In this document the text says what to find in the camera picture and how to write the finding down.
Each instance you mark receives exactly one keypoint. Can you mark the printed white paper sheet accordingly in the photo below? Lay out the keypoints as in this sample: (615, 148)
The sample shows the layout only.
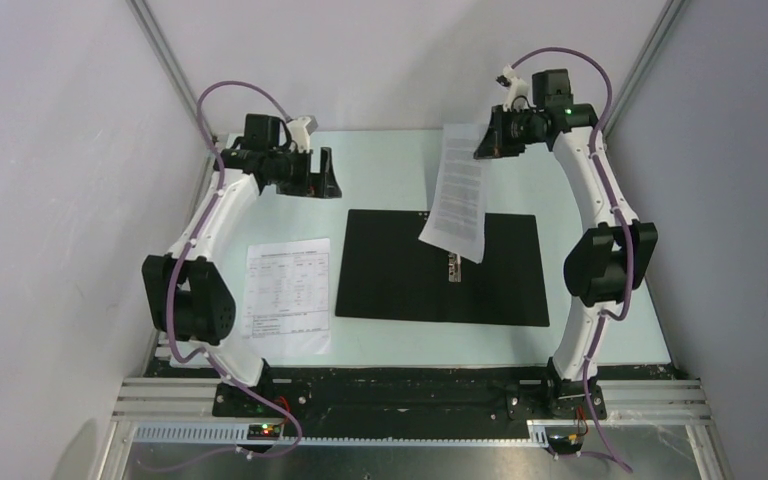
(456, 221)

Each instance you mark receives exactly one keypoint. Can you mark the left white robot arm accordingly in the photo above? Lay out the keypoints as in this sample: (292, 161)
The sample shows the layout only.
(188, 298)

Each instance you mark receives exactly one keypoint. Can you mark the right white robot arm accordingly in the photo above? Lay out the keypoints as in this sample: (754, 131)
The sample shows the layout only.
(609, 261)

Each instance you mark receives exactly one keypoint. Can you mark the aluminium corner post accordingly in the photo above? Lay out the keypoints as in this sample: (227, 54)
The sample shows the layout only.
(658, 37)
(168, 61)

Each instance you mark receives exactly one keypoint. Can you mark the right aluminium corner post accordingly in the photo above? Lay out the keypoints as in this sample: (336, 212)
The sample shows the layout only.
(658, 37)

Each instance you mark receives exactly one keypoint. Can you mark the metal folder clip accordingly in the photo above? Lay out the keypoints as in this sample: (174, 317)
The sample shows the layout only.
(454, 262)

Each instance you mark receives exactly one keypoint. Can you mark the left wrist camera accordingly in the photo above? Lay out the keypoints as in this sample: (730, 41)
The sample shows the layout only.
(300, 131)

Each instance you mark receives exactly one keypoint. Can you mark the white table form sheet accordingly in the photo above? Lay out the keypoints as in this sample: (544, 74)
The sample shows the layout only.
(286, 302)

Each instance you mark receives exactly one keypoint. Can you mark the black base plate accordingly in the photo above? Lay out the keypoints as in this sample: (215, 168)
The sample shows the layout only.
(448, 404)

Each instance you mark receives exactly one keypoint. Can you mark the controller board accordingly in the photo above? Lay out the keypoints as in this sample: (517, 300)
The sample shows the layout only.
(564, 445)
(264, 431)

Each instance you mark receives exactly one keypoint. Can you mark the aluminium frame rail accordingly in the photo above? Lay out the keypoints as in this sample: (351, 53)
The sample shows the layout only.
(186, 424)

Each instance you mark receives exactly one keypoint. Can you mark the right controller board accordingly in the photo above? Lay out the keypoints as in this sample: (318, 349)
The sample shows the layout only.
(564, 445)

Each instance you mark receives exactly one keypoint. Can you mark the red and black folder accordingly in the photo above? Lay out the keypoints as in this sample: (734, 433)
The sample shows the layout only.
(387, 273)

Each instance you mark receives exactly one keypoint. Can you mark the left aluminium corner post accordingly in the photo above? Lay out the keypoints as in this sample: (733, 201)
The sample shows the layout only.
(168, 61)

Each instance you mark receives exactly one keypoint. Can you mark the left controller board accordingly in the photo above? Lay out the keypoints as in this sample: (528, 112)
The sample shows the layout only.
(264, 431)

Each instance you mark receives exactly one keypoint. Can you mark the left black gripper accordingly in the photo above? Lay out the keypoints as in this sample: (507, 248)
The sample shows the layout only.
(310, 184)

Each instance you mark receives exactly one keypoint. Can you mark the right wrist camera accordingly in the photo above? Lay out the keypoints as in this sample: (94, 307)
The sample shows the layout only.
(517, 90)

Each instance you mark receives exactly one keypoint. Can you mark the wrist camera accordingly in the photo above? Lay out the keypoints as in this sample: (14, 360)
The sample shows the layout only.
(300, 131)
(517, 90)

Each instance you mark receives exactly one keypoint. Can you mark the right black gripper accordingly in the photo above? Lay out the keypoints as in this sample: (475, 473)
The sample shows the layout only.
(495, 143)

